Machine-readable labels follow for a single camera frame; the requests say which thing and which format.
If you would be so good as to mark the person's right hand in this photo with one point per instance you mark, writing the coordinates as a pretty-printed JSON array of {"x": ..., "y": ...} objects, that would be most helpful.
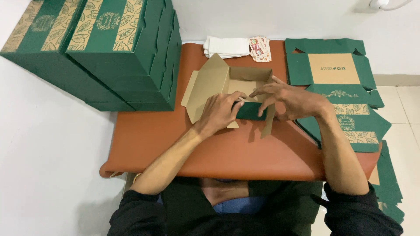
[{"x": 295, "y": 103}]

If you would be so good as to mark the person's left hand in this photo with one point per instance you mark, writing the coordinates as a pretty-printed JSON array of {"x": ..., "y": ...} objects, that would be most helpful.
[{"x": 216, "y": 111}]

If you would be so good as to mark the person's left fingers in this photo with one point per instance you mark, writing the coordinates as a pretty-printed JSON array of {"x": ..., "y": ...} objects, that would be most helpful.
[{"x": 237, "y": 96}]

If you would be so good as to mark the half-folded green cardboard box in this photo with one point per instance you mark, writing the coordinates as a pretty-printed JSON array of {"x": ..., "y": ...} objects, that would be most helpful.
[{"x": 210, "y": 85}]

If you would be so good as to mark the stack of white paper sheets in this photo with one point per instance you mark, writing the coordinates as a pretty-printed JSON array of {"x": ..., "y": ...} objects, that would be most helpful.
[{"x": 226, "y": 46}]

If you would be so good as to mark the stack of printed cards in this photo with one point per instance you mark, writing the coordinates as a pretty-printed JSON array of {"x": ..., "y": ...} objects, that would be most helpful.
[{"x": 261, "y": 49}]

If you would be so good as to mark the brown leatherette table cover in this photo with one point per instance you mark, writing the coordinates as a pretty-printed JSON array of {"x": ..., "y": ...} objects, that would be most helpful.
[{"x": 223, "y": 154}]

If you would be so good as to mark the pile of flat green blanks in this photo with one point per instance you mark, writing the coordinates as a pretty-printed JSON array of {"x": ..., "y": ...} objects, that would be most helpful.
[{"x": 331, "y": 68}]

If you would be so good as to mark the stack of assembled green boxes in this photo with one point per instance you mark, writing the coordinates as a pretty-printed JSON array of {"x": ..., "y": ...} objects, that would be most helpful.
[
  {"x": 42, "y": 62},
  {"x": 137, "y": 65}
]

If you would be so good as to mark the person's blue undershirt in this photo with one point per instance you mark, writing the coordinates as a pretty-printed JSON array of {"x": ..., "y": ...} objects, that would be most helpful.
[{"x": 241, "y": 205}]

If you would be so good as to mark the person's black sweater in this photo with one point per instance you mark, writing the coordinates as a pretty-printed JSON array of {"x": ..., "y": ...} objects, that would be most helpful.
[{"x": 279, "y": 213}]

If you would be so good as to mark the heap of green flat cartons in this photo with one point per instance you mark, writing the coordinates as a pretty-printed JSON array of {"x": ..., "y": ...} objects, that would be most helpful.
[{"x": 389, "y": 183}]

